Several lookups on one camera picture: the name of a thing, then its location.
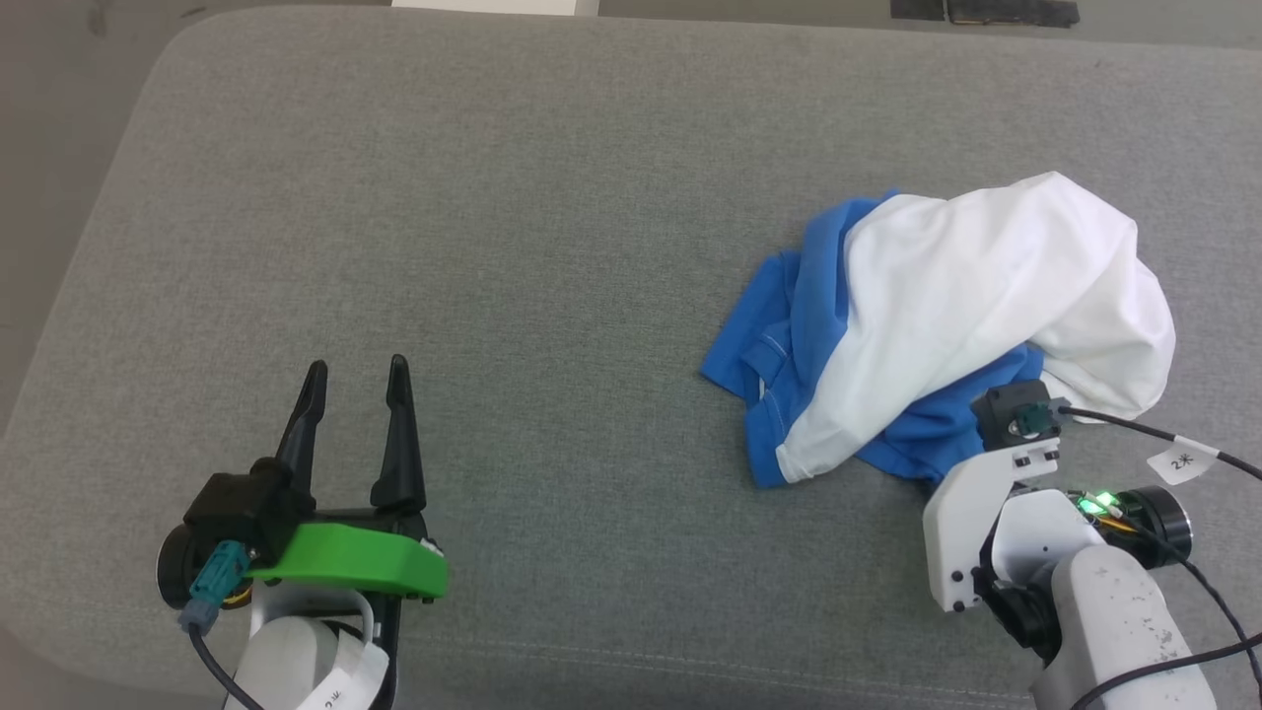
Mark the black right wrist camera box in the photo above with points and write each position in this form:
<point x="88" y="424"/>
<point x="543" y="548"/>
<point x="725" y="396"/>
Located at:
<point x="1016" y="412"/>

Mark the blue and white garment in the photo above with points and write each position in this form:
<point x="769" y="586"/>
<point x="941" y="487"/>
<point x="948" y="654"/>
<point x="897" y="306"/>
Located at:
<point x="966" y="286"/>

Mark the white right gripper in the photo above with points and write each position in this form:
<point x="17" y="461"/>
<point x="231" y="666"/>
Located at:
<point x="961" y="523"/>

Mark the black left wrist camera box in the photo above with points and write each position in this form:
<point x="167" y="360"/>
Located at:
<point x="242" y="508"/>

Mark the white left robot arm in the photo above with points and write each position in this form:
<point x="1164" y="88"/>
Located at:
<point x="291" y="656"/>

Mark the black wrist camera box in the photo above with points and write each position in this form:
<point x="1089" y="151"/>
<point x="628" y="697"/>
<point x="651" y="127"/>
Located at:
<point x="242" y="508"/>
<point x="1016" y="412"/>

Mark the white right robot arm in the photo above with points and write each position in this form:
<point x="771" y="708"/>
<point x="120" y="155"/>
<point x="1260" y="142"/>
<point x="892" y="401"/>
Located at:
<point x="1114" y="611"/>

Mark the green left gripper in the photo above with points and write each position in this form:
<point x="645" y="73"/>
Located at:
<point x="355" y="560"/>

